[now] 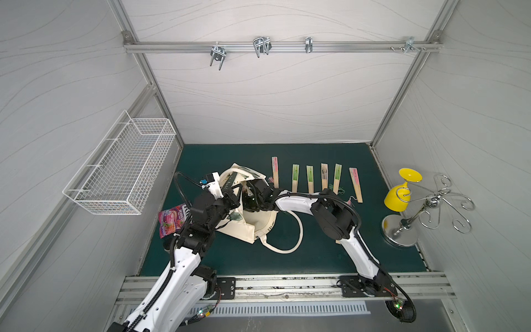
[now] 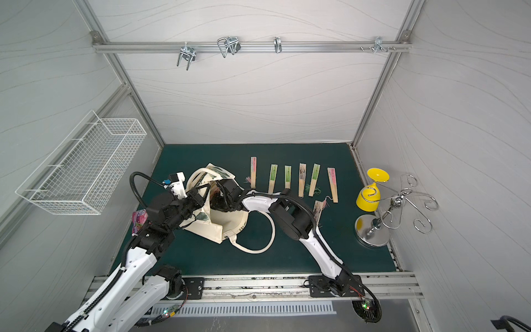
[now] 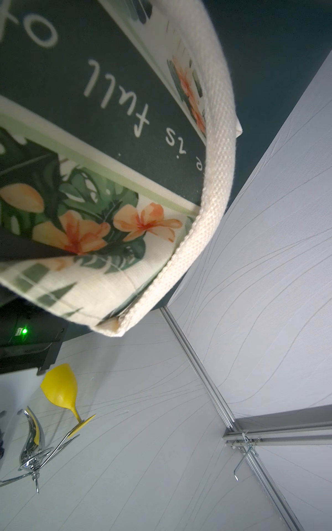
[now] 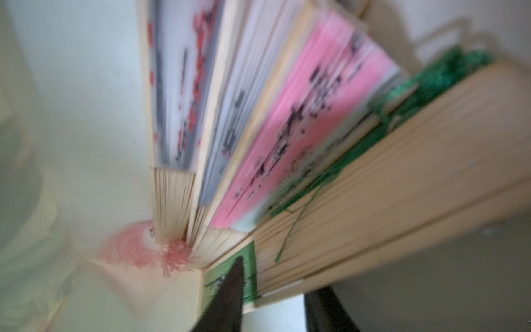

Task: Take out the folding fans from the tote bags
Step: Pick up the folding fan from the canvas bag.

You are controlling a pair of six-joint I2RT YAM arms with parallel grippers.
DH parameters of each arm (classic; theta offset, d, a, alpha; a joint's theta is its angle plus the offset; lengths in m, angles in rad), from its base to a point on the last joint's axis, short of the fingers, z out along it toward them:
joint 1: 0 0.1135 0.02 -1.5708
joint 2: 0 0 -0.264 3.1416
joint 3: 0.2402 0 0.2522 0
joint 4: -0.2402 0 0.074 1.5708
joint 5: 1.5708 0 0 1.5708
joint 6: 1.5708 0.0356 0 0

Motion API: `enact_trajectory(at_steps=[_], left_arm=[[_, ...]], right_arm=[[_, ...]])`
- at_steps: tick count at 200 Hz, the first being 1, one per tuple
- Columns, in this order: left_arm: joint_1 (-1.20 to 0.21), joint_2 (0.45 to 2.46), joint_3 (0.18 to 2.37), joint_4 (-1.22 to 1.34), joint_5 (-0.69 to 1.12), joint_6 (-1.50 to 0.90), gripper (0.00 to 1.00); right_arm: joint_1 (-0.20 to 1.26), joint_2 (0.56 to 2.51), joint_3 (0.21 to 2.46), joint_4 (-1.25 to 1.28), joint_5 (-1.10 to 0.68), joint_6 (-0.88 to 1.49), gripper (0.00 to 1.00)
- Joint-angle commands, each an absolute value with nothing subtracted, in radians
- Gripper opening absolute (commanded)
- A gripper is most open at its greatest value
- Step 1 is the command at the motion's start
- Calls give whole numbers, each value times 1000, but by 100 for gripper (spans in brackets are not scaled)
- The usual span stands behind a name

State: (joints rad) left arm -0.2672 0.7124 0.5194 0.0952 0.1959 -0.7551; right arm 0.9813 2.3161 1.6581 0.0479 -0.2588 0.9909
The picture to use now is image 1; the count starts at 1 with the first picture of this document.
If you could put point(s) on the yellow plastic wine glass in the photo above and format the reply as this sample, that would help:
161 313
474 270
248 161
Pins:
398 197

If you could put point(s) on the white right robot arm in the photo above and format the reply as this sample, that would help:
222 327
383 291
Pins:
339 221

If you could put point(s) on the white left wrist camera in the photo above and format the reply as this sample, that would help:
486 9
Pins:
211 184

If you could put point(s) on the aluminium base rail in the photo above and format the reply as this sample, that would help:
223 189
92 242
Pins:
300 288

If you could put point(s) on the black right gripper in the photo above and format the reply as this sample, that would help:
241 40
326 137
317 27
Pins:
257 193

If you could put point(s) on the metal double hook middle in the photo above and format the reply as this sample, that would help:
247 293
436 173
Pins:
262 45

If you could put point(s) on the white wire basket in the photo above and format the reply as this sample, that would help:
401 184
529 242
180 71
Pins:
119 174

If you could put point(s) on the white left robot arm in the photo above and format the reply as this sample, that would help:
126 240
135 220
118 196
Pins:
185 281

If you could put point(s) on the small metal hook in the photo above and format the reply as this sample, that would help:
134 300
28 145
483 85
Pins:
309 45

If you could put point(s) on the aluminium crossbar rail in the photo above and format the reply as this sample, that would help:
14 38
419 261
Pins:
242 47

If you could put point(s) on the cream canvas tote bag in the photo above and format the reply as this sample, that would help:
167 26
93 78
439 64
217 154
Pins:
251 226

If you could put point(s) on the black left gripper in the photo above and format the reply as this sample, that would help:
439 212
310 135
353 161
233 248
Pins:
231 197

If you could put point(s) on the metal hook right end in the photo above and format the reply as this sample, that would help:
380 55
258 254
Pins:
409 47

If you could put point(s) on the chrome wire glass rack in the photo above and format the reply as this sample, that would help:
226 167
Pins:
425 208

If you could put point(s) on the metal double hook left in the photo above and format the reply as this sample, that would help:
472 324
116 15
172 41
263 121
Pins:
218 54

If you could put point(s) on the metal double hook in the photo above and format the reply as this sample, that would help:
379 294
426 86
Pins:
262 45
218 54

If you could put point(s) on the bamboo folding fan pink tassel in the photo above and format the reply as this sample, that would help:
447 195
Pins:
325 176

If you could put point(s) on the bamboo folding fan green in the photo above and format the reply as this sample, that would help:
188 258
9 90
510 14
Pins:
310 179
337 178

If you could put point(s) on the pink snack packet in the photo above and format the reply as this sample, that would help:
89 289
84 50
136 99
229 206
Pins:
172 220

